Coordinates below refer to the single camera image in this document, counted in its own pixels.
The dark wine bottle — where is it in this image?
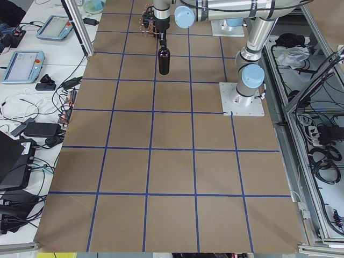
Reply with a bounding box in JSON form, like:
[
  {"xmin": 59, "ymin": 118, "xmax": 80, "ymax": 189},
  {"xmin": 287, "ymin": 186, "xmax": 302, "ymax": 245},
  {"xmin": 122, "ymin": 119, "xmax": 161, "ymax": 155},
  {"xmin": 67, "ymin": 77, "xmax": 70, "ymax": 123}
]
[{"xmin": 158, "ymin": 46, "xmax": 170, "ymax": 75}]

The black laptop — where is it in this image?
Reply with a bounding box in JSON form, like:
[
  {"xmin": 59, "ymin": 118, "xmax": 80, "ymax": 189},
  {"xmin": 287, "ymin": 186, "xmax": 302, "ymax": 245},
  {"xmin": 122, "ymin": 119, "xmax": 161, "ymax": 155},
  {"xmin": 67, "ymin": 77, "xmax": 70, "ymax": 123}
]
[{"xmin": 1, "ymin": 132, "xmax": 36, "ymax": 191}]

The blue teach pendant far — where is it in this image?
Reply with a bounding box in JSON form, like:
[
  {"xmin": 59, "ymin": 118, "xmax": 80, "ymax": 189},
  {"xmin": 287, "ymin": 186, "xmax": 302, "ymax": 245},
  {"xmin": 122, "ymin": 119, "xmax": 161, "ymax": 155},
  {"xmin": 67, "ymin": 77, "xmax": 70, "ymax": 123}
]
[{"xmin": 36, "ymin": 15, "xmax": 73, "ymax": 41}]

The blue teach pendant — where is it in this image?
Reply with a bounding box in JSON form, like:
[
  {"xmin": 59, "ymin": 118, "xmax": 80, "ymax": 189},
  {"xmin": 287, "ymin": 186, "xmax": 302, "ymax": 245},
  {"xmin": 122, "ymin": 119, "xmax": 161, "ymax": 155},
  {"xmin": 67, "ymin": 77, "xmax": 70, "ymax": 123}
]
[
  {"xmin": 36, "ymin": 15, "xmax": 73, "ymax": 41},
  {"xmin": 2, "ymin": 51, "xmax": 45, "ymax": 84}
]

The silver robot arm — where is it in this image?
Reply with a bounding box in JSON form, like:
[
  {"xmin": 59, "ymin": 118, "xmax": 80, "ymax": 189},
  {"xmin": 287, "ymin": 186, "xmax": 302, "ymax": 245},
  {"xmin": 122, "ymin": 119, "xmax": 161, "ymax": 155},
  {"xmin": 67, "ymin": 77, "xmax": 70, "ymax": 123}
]
[{"xmin": 153, "ymin": 0, "xmax": 309, "ymax": 107}]

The copper wire wine basket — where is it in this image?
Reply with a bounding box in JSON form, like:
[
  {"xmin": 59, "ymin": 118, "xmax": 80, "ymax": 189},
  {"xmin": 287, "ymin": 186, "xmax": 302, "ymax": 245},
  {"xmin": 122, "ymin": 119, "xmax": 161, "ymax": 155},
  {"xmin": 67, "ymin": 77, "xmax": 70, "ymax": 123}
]
[{"xmin": 139, "ymin": 4, "xmax": 157, "ymax": 38}]

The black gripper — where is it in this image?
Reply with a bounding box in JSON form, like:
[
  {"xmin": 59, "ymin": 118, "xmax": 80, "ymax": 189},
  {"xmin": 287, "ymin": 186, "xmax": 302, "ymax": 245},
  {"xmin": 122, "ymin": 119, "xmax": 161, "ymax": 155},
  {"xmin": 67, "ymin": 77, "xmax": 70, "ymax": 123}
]
[{"xmin": 153, "ymin": 8, "xmax": 170, "ymax": 48}]

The black power adapter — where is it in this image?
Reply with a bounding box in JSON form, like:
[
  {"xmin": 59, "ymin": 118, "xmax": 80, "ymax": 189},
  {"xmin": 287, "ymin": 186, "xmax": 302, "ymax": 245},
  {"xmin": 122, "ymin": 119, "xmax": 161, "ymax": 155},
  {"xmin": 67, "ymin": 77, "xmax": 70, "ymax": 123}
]
[{"xmin": 83, "ymin": 17, "xmax": 99, "ymax": 26}]

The blue teach pendant near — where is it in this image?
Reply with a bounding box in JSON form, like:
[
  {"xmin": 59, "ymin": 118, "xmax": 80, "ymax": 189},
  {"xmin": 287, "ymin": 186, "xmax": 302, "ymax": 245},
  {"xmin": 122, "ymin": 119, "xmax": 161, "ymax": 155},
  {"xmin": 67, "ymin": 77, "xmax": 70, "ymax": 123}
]
[{"xmin": 2, "ymin": 51, "xmax": 45, "ymax": 84}]

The aluminium frame post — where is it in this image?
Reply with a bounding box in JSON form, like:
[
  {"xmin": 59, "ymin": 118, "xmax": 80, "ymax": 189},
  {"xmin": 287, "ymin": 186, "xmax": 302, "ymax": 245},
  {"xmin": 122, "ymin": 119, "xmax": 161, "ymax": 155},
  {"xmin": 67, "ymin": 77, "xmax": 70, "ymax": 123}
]
[{"xmin": 61, "ymin": 0, "xmax": 94, "ymax": 57}]

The green glass plate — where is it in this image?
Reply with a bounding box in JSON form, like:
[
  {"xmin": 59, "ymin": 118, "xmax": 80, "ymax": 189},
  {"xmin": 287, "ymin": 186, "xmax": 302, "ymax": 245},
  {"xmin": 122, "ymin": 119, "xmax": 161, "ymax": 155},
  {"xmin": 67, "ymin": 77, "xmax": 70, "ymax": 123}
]
[{"xmin": 83, "ymin": 0, "xmax": 105, "ymax": 15}]

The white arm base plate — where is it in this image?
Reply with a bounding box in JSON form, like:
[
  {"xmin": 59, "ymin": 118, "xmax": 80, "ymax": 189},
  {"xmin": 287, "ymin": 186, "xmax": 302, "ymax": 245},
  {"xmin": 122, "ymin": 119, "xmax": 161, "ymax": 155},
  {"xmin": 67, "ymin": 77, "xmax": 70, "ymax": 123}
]
[
  {"xmin": 219, "ymin": 82, "xmax": 264, "ymax": 117},
  {"xmin": 211, "ymin": 18, "xmax": 245, "ymax": 37}
]

